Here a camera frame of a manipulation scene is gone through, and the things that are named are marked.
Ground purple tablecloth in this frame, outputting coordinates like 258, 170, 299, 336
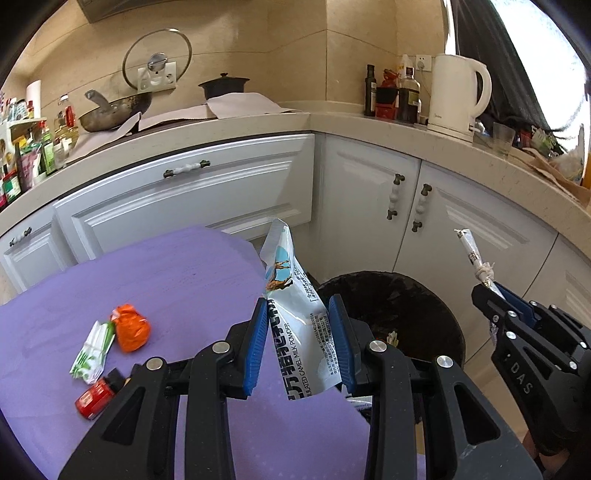
0, 225, 428, 480

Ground dark curtain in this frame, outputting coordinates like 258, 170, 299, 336
450, 0, 555, 134

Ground cooking oil bottle red handle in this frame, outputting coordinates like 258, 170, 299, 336
54, 95, 80, 139

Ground red black condiment jar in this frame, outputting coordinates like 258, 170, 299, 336
375, 69, 399, 120

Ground clear glass cup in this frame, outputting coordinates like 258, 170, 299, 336
492, 121, 516, 155

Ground white vertical door handle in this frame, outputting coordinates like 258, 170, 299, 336
385, 174, 406, 220
412, 183, 433, 232

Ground bright window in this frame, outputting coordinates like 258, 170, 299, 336
489, 0, 591, 153

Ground glass pot lid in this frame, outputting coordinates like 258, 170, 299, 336
122, 28, 193, 90

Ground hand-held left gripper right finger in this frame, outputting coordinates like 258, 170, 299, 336
327, 294, 543, 480

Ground paper towel roll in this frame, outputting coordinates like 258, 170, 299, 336
25, 79, 42, 116

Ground black lined trash bin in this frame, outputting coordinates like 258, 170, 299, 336
302, 271, 466, 425

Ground white wall lid holder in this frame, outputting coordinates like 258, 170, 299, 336
137, 61, 178, 92

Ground beige kitchen countertop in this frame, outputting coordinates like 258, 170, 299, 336
0, 111, 591, 259

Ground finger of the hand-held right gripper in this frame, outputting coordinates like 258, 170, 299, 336
471, 284, 580, 370
499, 282, 591, 349

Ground orange wrapper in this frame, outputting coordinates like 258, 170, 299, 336
109, 305, 151, 353

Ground dark olive oil bottle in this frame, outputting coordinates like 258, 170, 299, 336
364, 64, 378, 117

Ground white twisted wrapper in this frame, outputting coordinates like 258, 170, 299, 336
455, 228, 506, 301

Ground wide white drawer front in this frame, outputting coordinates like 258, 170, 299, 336
52, 134, 315, 273

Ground small red bottle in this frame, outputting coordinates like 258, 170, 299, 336
75, 368, 127, 420

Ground white electric kettle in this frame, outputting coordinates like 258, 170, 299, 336
426, 54, 493, 145

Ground group of condiment bottles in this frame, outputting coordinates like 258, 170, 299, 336
0, 88, 81, 208

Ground small white cabinet door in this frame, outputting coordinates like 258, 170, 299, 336
0, 208, 65, 296

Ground green white packets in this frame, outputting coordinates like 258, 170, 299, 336
529, 127, 557, 153

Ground white drawer handle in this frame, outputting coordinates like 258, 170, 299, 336
163, 160, 212, 179

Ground dark soy sauce bottle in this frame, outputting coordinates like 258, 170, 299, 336
397, 69, 421, 124

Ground narrow white cabinet door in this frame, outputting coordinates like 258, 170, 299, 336
318, 138, 423, 278

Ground large white cabinet door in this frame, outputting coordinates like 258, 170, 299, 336
522, 235, 591, 333

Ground green white wrapper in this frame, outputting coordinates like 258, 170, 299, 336
69, 320, 116, 385

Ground white spice rack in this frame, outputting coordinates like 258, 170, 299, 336
0, 116, 48, 153

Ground steel wok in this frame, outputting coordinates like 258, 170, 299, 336
78, 89, 154, 133

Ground white milk powder packet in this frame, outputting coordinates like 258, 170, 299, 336
259, 218, 343, 402

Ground folded white paper sheet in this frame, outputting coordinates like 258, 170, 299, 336
204, 91, 301, 121

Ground flat white paper sheet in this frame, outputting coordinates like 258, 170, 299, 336
67, 102, 211, 160

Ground steel range hood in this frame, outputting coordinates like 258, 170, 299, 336
76, 0, 153, 24

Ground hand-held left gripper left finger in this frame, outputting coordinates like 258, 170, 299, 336
58, 298, 271, 480

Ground black lidded pot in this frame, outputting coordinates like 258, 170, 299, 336
198, 72, 250, 100

